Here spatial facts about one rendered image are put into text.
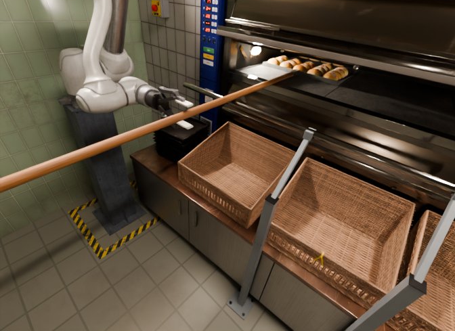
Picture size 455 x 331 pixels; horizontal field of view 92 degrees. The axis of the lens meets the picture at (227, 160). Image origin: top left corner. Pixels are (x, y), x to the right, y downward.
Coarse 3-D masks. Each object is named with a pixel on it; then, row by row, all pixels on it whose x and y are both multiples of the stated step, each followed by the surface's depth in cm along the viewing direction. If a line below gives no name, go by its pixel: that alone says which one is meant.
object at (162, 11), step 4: (152, 0) 148; (156, 0) 146; (160, 0) 144; (164, 0) 146; (152, 4) 149; (156, 4) 147; (160, 4) 146; (164, 4) 147; (168, 4) 149; (160, 8) 147; (164, 8) 148; (168, 8) 151; (152, 12) 153; (156, 12) 150; (160, 12) 148; (164, 12) 150; (168, 12) 152; (156, 16) 152; (160, 16) 150; (164, 16) 151; (168, 16) 153
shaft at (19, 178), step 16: (272, 80) 126; (224, 96) 99; (240, 96) 106; (192, 112) 85; (144, 128) 71; (160, 128) 76; (96, 144) 62; (112, 144) 64; (48, 160) 55; (64, 160) 56; (80, 160) 59; (16, 176) 50; (32, 176) 52; (0, 192) 48
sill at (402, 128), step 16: (240, 80) 140; (256, 80) 133; (288, 96) 125; (304, 96) 119; (320, 96) 119; (352, 112) 108; (368, 112) 106; (400, 128) 99; (416, 128) 96; (448, 144) 91
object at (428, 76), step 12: (228, 36) 116; (240, 36) 112; (276, 48) 117; (288, 48) 100; (300, 48) 97; (336, 60) 93; (348, 60) 88; (360, 60) 86; (396, 72) 80; (408, 72) 78; (420, 72) 77; (432, 72) 75; (444, 84) 77
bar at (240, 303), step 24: (216, 96) 109; (288, 120) 92; (336, 144) 82; (288, 168) 87; (408, 168) 71; (264, 216) 90; (264, 240) 100; (432, 240) 66; (240, 288) 148; (408, 288) 64; (240, 312) 137; (384, 312) 73
